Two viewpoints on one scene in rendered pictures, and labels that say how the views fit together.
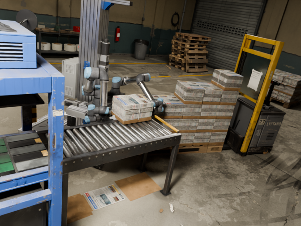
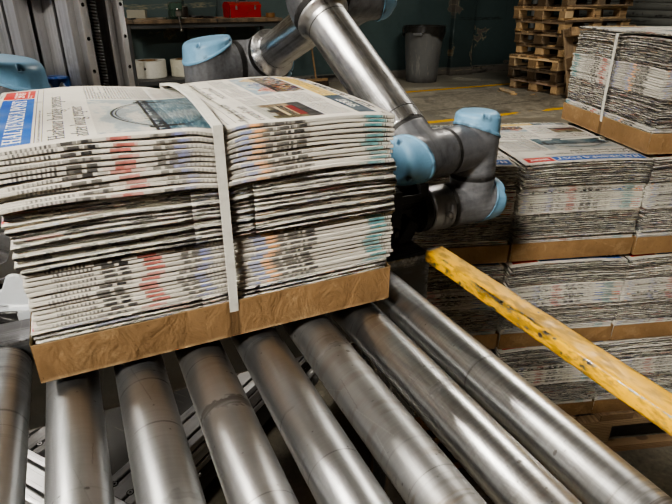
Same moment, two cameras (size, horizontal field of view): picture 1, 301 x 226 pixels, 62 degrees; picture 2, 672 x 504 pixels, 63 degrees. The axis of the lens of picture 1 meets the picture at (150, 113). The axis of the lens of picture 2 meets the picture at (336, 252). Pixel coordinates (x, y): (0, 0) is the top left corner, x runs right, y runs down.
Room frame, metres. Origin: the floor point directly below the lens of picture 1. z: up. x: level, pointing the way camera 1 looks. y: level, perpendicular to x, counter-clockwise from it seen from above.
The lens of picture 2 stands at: (2.10, -0.10, 1.14)
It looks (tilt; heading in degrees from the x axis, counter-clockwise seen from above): 25 degrees down; 15
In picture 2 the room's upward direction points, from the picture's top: straight up
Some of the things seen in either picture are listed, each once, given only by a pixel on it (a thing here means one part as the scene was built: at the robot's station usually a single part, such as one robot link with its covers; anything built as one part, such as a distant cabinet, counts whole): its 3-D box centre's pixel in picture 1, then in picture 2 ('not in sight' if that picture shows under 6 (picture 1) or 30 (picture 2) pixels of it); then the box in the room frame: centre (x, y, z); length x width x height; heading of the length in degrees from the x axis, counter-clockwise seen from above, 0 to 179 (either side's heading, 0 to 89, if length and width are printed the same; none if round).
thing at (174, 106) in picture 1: (174, 124); (572, 288); (3.52, -0.39, 0.42); 1.17 x 0.39 x 0.83; 112
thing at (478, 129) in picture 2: (159, 102); (468, 145); (3.01, -0.09, 0.91); 0.11 x 0.08 x 0.11; 143
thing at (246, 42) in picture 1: (233, 87); not in sight; (4.26, -1.34, 0.97); 0.09 x 0.09 x 1.75; 22
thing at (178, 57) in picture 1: (189, 51); (571, 36); (10.29, -1.11, 0.65); 1.33 x 0.94 x 1.30; 134
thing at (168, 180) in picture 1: (170, 169); not in sight; (2.44, -0.34, 0.34); 0.06 x 0.06 x 0.68; 40
